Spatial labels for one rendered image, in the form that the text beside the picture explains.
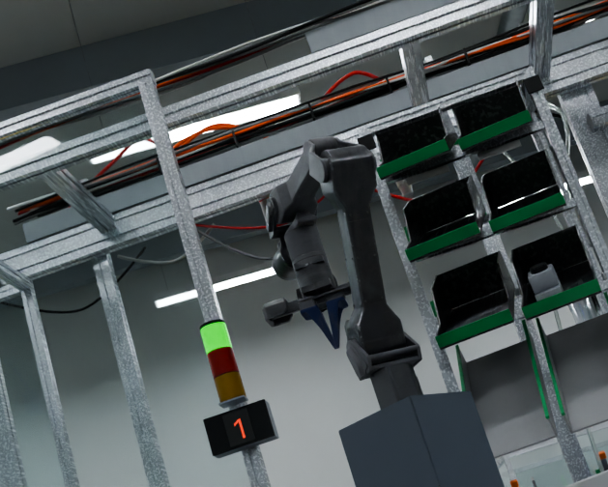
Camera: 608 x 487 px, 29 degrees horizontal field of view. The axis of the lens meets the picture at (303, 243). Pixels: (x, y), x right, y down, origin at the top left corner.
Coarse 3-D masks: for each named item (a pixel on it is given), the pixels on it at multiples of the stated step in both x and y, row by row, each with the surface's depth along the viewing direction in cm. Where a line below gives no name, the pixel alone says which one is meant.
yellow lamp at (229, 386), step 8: (224, 376) 216; (232, 376) 217; (240, 376) 218; (216, 384) 217; (224, 384) 216; (232, 384) 216; (240, 384) 217; (224, 392) 216; (232, 392) 215; (240, 392) 216; (224, 400) 215
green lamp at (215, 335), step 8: (208, 328) 220; (216, 328) 220; (224, 328) 221; (208, 336) 219; (216, 336) 219; (224, 336) 220; (208, 344) 219; (216, 344) 218; (224, 344) 219; (208, 352) 219
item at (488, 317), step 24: (480, 264) 219; (504, 264) 215; (432, 288) 210; (456, 288) 220; (480, 288) 220; (504, 288) 219; (456, 312) 217; (480, 312) 208; (504, 312) 192; (456, 336) 194
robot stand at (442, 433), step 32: (384, 416) 158; (416, 416) 154; (448, 416) 159; (352, 448) 161; (384, 448) 157; (416, 448) 154; (448, 448) 155; (480, 448) 160; (384, 480) 157; (416, 480) 154; (448, 480) 152; (480, 480) 157
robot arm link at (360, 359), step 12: (408, 336) 168; (348, 348) 168; (360, 348) 165; (408, 348) 165; (360, 360) 165; (372, 360) 164; (384, 360) 165; (396, 360) 164; (408, 360) 165; (360, 372) 164; (372, 372) 164
